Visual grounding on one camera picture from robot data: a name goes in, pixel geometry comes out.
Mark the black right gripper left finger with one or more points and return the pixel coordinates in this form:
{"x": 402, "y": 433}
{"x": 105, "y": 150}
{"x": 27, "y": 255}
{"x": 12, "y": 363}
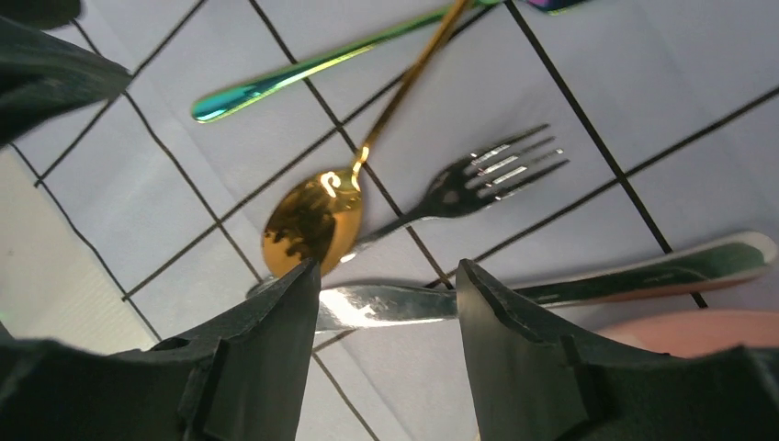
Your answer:
{"x": 239, "y": 376}

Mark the metal cutlery piece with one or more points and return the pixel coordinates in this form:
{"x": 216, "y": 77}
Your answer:
{"x": 722, "y": 263}

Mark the cream pink branch plate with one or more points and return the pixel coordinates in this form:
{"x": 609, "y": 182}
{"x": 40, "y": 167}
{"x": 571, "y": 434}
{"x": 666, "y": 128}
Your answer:
{"x": 691, "y": 334}

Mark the metal spoon wooden handle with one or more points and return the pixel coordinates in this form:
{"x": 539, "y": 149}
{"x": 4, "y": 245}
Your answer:
{"x": 320, "y": 217}

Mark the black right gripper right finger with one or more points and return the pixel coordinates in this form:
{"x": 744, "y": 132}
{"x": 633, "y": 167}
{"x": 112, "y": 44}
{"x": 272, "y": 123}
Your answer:
{"x": 535, "y": 376}

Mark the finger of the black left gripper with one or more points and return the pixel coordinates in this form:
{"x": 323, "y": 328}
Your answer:
{"x": 41, "y": 14}
{"x": 43, "y": 77}

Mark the iridescent rainbow fork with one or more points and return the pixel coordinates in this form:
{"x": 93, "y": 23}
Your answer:
{"x": 222, "y": 103}

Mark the silver metal fork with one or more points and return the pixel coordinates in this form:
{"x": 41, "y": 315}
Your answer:
{"x": 475, "y": 181}

